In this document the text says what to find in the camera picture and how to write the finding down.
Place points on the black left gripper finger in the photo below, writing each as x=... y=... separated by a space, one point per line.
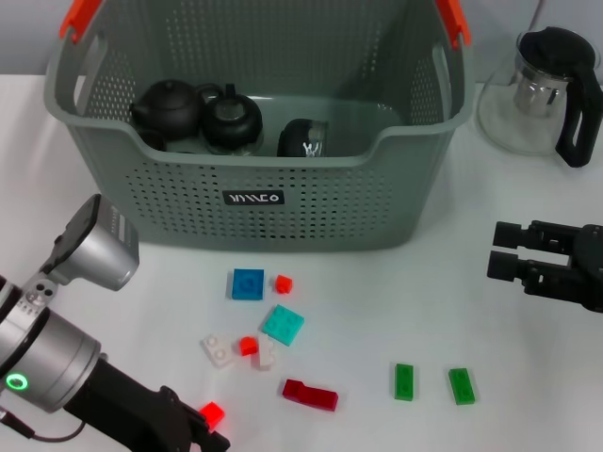
x=212 y=442
x=195 y=419

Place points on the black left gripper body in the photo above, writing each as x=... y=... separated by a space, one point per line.
x=132 y=414

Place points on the bright red slope brick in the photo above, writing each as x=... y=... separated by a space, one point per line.
x=214 y=412

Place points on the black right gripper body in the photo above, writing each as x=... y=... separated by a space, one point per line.
x=591 y=268

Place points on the white square brick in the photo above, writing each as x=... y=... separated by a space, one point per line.
x=217 y=350

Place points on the teal square brick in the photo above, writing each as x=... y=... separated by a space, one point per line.
x=282 y=326

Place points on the blue square brick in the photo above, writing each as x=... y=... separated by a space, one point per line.
x=247 y=284

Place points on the gray perforated storage bin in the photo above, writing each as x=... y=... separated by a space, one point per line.
x=330 y=202

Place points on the glass pitcher with black lid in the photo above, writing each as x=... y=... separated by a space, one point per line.
x=556 y=52

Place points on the black ceramic teapot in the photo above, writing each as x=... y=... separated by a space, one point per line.
x=165 y=110

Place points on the glass teacup with black holder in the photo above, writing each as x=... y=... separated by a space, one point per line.
x=233 y=122
x=297 y=139

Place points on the green rectangular brick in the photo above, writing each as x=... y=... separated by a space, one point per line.
x=462 y=386
x=405 y=381

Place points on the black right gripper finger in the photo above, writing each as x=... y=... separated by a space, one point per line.
x=534 y=237
x=539 y=278

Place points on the dark red long brick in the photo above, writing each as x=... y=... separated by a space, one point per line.
x=313 y=397

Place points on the small orange-red brick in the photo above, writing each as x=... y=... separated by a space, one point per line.
x=248 y=346
x=284 y=284

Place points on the white narrow brick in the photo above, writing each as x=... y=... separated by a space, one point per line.
x=265 y=355

